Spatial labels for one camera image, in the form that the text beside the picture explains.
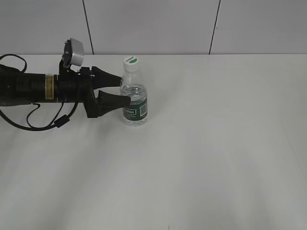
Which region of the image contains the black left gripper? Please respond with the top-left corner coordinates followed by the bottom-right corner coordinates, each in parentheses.
top-left (56, 66), bottom-right (131, 118)

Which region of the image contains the white green bottle cap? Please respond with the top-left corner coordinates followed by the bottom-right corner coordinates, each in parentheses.
top-left (123, 56), bottom-right (140, 72)

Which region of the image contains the clear cestbon water bottle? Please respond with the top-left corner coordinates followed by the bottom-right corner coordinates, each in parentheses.
top-left (120, 70), bottom-right (148, 127)

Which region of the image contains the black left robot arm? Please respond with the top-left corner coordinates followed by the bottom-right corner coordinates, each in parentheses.
top-left (0, 67), bottom-right (131, 118)

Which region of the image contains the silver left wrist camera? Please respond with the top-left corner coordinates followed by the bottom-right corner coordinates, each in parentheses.
top-left (62, 38), bottom-right (84, 68)

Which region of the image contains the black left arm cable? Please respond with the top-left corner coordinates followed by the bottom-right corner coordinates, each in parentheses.
top-left (0, 54), bottom-right (80, 131)

